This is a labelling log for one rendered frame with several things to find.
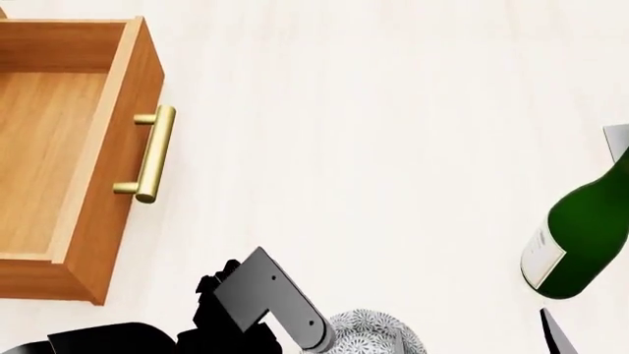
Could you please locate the grey flat panel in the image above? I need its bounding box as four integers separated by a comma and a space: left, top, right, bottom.
602, 124, 629, 164

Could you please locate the green wine bottle white label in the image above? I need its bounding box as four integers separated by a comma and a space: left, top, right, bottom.
519, 145, 629, 301

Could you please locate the black bowl white floral pattern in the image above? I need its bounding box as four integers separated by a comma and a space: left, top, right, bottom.
327, 308, 429, 354

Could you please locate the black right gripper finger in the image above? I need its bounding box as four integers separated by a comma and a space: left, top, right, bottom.
539, 307, 582, 354

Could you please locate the open wooden cabinet drawer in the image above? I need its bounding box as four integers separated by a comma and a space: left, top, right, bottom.
0, 15, 166, 307

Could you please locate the brass bar drawer handle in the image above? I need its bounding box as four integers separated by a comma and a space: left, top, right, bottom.
112, 103, 177, 205

